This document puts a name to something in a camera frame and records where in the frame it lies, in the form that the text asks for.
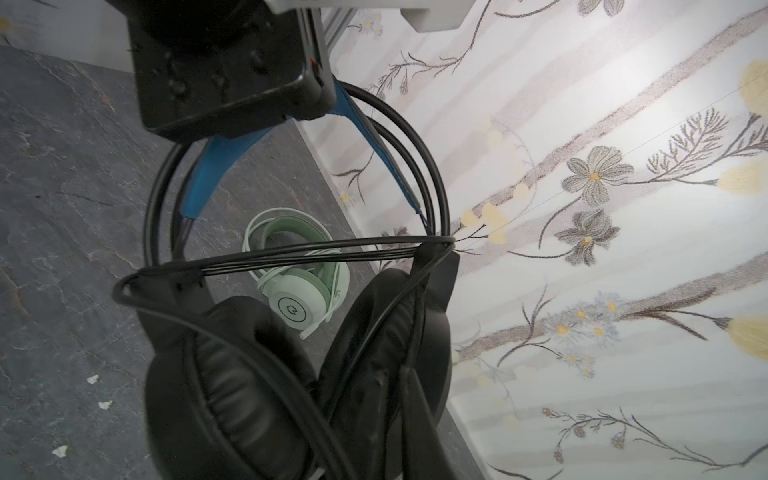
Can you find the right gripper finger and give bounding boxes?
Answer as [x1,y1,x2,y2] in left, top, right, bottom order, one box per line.
[400,366,456,480]

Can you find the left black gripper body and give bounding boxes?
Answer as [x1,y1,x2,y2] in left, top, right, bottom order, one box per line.
[111,1,336,143]

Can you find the black blue headphones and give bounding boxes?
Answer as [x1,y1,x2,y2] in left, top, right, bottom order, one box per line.
[112,82,460,479]

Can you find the green white headphones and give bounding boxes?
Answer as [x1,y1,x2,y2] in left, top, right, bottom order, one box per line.
[242,207,350,340]

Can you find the black headphone cable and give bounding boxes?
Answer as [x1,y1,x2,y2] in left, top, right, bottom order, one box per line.
[112,235,457,480]

